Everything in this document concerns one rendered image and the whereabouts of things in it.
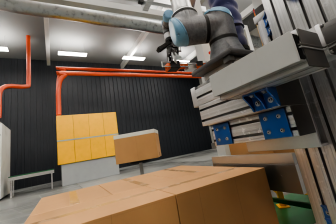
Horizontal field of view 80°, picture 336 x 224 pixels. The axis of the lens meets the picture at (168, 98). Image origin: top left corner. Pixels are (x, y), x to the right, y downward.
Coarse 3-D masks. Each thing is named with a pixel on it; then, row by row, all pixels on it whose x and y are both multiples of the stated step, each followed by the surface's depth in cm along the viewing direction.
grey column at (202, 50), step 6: (198, 0) 306; (198, 6) 302; (198, 12) 299; (198, 48) 289; (204, 48) 283; (198, 54) 290; (204, 54) 280; (198, 60) 290; (204, 60) 278; (222, 150) 254; (228, 150) 252
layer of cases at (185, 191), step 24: (168, 168) 193; (192, 168) 164; (216, 168) 143; (240, 168) 126; (72, 192) 147; (96, 192) 129; (120, 192) 116; (144, 192) 105; (168, 192) 97; (192, 192) 94; (216, 192) 99; (240, 192) 105; (264, 192) 112; (48, 216) 89; (72, 216) 83; (96, 216) 77; (120, 216) 78; (144, 216) 82; (168, 216) 86; (192, 216) 91; (216, 216) 96; (240, 216) 101; (264, 216) 108
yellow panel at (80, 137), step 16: (112, 112) 840; (64, 128) 739; (80, 128) 765; (96, 128) 792; (112, 128) 822; (64, 144) 725; (80, 144) 750; (96, 144) 776; (112, 144) 804; (64, 160) 711; (80, 160) 735; (96, 160) 765; (112, 160) 792; (64, 176) 702; (80, 176) 725; (96, 176) 750
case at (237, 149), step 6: (228, 144) 161; (234, 144) 155; (240, 144) 149; (234, 150) 155; (240, 150) 150; (246, 150) 144; (270, 150) 127; (276, 150) 126; (282, 150) 128; (288, 150) 130
